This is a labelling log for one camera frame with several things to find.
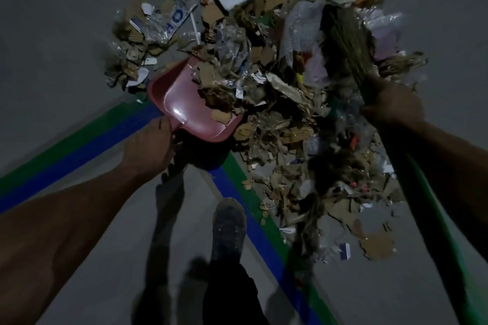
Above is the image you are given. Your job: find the person's dark trouser leg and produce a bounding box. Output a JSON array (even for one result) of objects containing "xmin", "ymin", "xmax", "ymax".
[{"xmin": 202, "ymin": 258, "xmax": 271, "ymax": 325}]

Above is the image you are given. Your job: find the person's right hand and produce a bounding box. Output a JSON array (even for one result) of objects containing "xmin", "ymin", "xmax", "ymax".
[{"xmin": 360, "ymin": 74, "xmax": 426, "ymax": 129}]

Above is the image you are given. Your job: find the grass broom with green handle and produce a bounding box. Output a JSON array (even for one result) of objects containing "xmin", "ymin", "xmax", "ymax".
[{"xmin": 301, "ymin": 0, "xmax": 488, "ymax": 325}]

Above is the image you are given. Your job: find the person's right forearm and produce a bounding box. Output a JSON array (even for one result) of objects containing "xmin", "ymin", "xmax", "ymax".
[{"xmin": 375, "ymin": 120, "xmax": 488, "ymax": 257}]

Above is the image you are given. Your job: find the pink plastic dustpan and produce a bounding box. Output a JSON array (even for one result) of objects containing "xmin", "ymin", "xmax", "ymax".
[{"xmin": 147, "ymin": 55, "xmax": 245, "ymax": 144}]

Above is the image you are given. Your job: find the person's left forearm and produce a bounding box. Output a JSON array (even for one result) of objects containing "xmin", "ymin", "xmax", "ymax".
[{"xmin": 0, "ymin": 167, "xmax": 153, "ymax": 325}]

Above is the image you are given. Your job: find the person's dark shoe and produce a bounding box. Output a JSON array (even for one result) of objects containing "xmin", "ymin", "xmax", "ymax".
[{"xmin": 210, "ymin": 198, "xmax": 248, "ymax": 265}]

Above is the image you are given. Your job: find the person's left hand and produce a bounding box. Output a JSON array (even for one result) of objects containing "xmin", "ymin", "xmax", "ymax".
[{"xmin": 120, "ymin": 116, "xmax": 177, "ymax": 178}]

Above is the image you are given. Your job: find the green and blue floor tape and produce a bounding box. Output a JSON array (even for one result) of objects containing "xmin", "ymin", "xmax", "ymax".
[{"xmin": 0, "ymin": 98, "xmax": 338, "ymax": 325}]

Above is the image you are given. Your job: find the clear plastic bag with print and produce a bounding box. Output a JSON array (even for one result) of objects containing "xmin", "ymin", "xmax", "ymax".
[{"xmin": 143, "ymin": 0, "xmax": 199, "ymax": 45}]

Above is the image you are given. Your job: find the pile of cardboard and plastic scraps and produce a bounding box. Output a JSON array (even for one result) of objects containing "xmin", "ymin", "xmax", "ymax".
[{"xmin": 103, "ymin": 0, "xmax": 429, "ymax": 264}]

